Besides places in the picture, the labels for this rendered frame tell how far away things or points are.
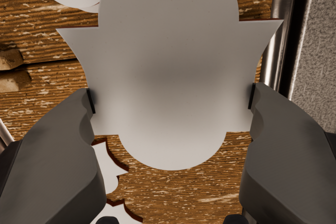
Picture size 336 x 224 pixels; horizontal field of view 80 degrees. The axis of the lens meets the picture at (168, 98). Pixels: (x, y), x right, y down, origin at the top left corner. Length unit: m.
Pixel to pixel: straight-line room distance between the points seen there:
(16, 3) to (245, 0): 0.23
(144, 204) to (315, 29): 0.38
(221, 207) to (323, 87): 0.27
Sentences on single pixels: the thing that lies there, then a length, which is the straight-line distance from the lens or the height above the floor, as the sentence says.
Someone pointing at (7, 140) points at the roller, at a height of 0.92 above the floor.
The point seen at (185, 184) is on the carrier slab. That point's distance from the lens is 0.38.
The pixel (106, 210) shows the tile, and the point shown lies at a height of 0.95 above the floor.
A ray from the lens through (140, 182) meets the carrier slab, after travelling 0.38.
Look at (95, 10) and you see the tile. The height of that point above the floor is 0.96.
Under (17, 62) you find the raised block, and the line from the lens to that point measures 0.28.
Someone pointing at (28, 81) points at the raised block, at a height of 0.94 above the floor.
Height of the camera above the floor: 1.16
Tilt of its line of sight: 60 degrees down
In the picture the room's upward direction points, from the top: 180 degrees counter-clockwise
